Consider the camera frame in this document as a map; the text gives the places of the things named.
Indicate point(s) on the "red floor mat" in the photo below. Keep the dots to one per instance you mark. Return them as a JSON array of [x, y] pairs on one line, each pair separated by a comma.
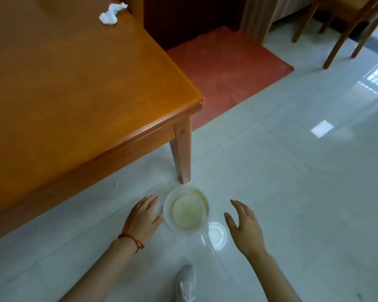
[[226, 69]]

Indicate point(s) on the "grey sneaker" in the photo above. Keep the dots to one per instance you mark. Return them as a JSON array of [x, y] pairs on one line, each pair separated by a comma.
[[186, 281]]

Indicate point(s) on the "crumpled white tissue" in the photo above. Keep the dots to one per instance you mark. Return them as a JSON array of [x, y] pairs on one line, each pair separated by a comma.
[[109, 15]]

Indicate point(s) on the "wooden chair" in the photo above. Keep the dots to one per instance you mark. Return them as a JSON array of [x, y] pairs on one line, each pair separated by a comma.
[[349, 18]]

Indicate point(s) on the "clear plastic bowl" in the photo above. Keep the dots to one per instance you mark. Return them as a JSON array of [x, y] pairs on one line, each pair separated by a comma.
[[168, 216]]

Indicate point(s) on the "person's right hand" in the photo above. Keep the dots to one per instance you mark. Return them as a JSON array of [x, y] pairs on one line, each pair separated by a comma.
[[247, 232]]

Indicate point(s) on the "white rice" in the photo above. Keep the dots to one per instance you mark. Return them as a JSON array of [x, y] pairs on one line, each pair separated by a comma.
[[187, 212]]

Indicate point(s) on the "orange wooden table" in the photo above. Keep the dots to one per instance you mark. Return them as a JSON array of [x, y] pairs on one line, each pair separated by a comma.
[[66, 91]]

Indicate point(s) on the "person's right thumb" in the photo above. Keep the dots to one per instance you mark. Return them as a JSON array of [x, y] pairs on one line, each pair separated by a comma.
[[230, 221]]

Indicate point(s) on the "person's left hand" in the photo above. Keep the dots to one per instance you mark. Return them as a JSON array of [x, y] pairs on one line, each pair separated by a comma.
[[140, 221]]

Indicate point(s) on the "clear plastic lid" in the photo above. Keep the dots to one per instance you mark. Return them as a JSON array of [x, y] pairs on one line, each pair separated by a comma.
[[217, 237]]

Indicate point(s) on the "person's right forearm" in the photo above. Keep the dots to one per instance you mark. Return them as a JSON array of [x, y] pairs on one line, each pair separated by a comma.
[[275, 279]]

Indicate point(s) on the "person's left forearm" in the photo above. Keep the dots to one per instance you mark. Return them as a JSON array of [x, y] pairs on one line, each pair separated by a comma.
[[104, 273]]

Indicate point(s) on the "dark red wooden cabinet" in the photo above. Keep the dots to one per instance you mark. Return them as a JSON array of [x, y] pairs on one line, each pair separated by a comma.
[[189, 18]]

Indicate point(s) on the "person's left thumb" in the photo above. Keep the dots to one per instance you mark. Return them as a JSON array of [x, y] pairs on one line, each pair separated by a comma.
[[157, 220]]

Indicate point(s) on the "beige curtain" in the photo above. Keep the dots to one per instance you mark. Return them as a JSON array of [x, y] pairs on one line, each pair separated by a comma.
[[258, 15]]

